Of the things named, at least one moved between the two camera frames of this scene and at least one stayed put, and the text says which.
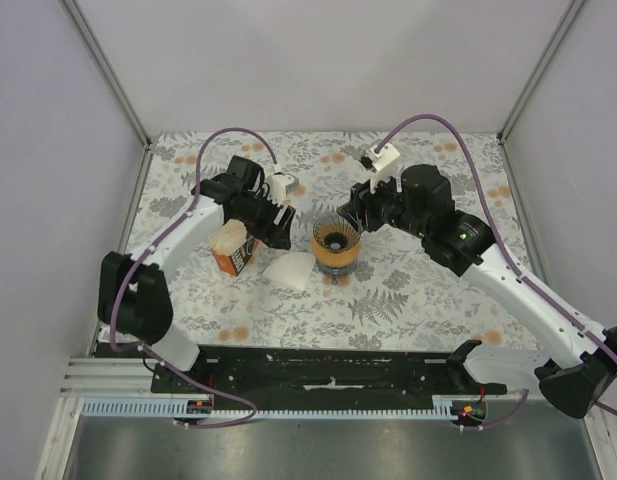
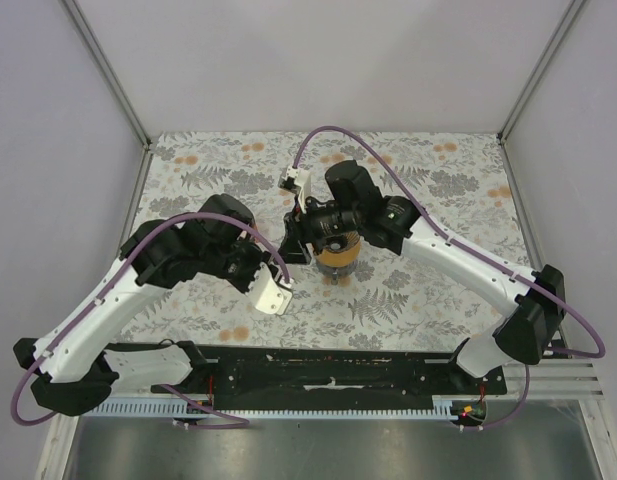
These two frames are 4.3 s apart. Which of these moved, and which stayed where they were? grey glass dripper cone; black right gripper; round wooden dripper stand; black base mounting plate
Moved: black right gripper
Stayed: round wooden dripper stand; black base mounting plate; grey glass dripper cone
